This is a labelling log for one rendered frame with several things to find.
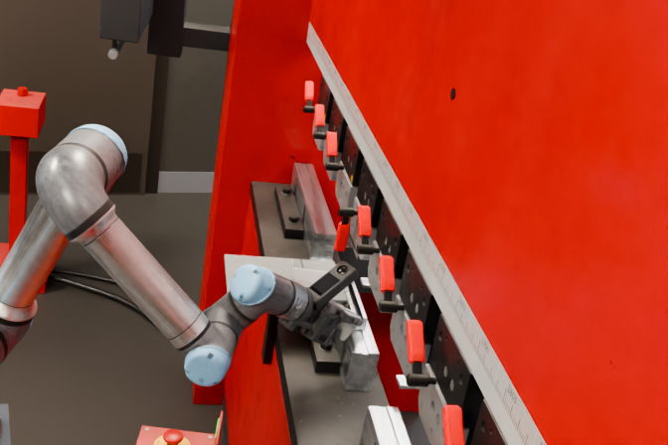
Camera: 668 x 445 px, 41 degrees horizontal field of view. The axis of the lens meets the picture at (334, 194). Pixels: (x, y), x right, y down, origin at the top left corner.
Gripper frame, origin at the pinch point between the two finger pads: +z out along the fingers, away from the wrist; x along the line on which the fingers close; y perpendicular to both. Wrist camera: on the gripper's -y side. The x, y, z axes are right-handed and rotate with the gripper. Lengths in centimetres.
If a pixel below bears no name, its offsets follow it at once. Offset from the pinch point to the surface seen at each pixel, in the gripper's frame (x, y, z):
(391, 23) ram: -6, -54, -31
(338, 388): 4.6, 14.6, 0.6
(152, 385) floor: -117, 76, 69
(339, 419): 12.8, 17.8, -4.9
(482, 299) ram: 55, -19, -52
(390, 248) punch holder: 18.5, -17.2, -26.7
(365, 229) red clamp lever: 10.4, -17.6, -25.6
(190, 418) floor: -95, 74, 71
